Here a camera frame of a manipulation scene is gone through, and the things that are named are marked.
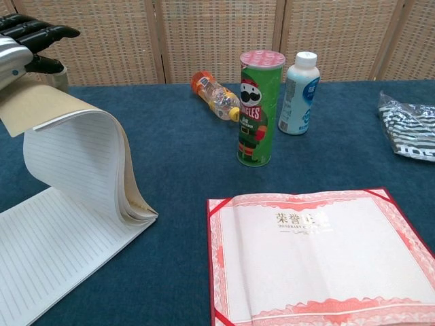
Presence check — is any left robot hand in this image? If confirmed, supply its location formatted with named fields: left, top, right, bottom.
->
left=0, top=14, right=82, bottom=92

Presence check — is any tan notebook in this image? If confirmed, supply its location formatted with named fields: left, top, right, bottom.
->
left=0, top=82, right=160, bottom=326

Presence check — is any woven bamboo folding screen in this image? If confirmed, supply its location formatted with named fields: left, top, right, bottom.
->
left=0, top=0, right=435, bottom=91

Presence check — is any blue table cloth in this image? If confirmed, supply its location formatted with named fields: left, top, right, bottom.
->
left=0, top=79, right=435, bottom=326

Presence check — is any clear bottle with orange label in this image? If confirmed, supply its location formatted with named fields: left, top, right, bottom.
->
left=190, top=70, right=241, bottom=124

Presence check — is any green Pringles chips can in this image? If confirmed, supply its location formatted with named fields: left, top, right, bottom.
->
left=236, top=50, right=286, bottom=168

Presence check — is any white and blue milk bottle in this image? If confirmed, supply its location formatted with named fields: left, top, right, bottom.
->
left=277, top=50, right=321, bottom=135

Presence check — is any red certificate folder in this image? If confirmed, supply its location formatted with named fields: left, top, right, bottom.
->
left=206, top=186, right=435, bottom=326

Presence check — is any striped garment in plastic bag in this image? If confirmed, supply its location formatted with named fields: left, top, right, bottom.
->
left=377, top=90, right=435, bottom=165

